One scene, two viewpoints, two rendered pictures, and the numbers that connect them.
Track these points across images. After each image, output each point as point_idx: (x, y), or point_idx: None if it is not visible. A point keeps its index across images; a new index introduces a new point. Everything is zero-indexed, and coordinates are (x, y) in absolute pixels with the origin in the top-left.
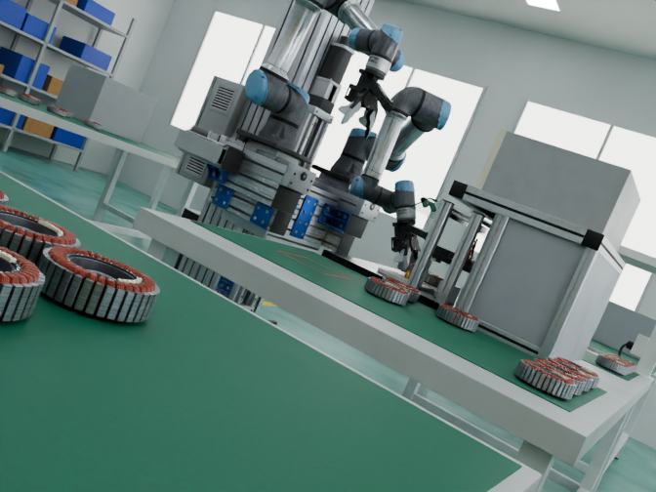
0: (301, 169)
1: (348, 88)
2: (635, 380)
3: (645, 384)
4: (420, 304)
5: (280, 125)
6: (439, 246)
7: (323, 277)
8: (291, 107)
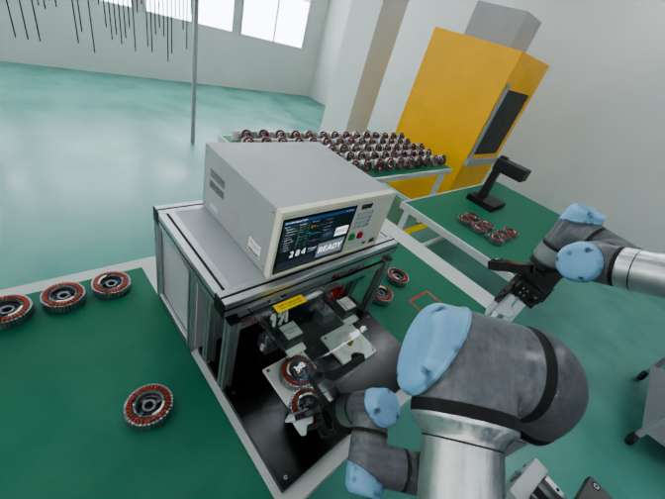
0: (526, 466)
1: (549, 293)
2: (78, 280)
3: (57, 278)
4: (360, 296)
5: None
6: (351, 303)
7: (427, 281)
8: None
